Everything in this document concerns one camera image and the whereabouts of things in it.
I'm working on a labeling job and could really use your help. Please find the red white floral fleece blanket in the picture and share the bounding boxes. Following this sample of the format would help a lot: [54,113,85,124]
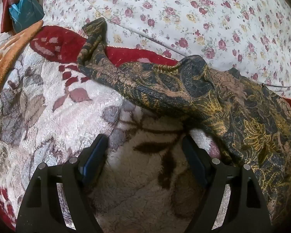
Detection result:
[0,25,291,233]

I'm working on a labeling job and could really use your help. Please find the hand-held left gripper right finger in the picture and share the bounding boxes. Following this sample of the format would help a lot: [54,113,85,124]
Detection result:
[182,135,273,233]

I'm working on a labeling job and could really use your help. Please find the brown batik patterned garment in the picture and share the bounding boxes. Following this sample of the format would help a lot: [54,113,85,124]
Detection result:
[77,17,291,226]

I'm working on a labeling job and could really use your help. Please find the blue bag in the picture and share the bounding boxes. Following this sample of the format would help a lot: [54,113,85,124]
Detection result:
[9,0,44,33]

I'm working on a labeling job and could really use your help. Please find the white rose print pillow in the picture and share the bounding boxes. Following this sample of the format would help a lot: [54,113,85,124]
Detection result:
[42,0,291,97]

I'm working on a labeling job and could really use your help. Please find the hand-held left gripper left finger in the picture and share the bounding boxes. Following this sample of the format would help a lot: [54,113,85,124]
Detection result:
[16,134,109,233]

